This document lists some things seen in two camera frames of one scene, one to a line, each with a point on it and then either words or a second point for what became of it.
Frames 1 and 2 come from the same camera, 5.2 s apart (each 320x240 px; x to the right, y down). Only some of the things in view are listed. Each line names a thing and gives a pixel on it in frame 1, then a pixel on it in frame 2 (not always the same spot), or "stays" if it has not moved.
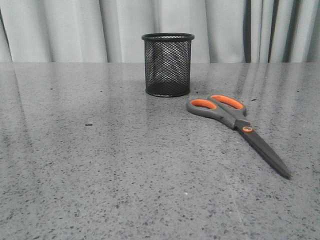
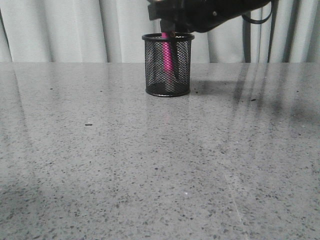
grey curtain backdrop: x=110 y=31 stays
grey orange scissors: x=233 y=112 -> x=173 y=34
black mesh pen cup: x=167 y=63 stays
